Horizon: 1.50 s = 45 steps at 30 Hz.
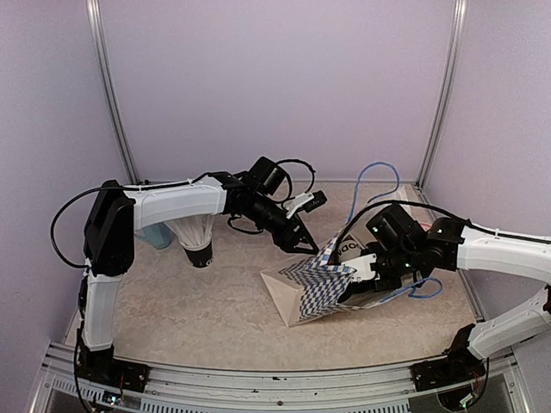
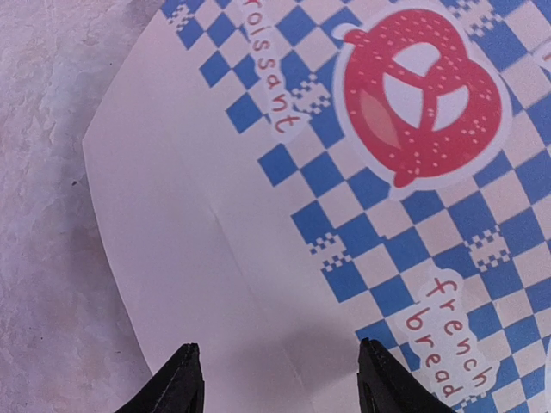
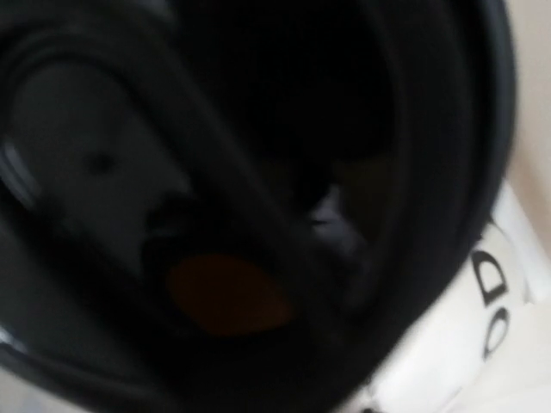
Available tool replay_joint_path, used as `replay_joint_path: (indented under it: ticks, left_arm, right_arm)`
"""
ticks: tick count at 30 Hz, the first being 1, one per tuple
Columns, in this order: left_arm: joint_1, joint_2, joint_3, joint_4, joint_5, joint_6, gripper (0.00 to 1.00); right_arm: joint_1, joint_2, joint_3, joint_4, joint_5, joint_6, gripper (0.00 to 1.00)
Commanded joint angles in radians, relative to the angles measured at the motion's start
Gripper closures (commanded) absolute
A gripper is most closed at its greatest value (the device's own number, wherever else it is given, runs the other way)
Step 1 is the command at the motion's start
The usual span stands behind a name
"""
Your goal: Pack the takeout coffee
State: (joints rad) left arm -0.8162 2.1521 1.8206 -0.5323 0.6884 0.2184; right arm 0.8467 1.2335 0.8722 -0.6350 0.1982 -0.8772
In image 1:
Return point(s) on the bundle of wrapped white straws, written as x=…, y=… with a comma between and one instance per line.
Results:
x=194, y=233

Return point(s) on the left aluminium corner post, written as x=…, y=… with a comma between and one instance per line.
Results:
x=93, y=9

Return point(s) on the right aluminium corner post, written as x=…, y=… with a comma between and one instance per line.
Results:
x=447, y=84

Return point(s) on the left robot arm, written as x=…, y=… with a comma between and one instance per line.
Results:
x=118, y=212

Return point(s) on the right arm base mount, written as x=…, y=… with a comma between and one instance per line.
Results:
x=457, y=365

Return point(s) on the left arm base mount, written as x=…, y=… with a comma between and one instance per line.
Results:
x=103, y=368

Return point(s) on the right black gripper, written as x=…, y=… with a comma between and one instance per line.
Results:
x=384, y=285

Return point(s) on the light blue ceramic mug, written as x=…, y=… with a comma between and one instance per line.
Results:
x=158, y=235

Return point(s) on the black paper cup with straws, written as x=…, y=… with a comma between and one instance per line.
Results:
x=200, y=256

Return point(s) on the checkered paper takeout bag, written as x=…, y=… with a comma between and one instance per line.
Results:
x=307, y=289

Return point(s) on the aluminium front rail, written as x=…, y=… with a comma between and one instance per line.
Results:
x=168, y=388

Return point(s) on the white paper coffee cup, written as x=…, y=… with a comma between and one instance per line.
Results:
x=351, y=247

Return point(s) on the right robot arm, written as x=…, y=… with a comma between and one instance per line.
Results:
x=402, y=246

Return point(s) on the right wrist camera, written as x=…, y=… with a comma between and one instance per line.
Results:
x=361, y=268

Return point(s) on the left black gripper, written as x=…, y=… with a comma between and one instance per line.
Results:
x=288, y=241

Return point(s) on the aluminium corner post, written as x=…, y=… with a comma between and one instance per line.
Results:
x=447, y=84
x=93, y=9

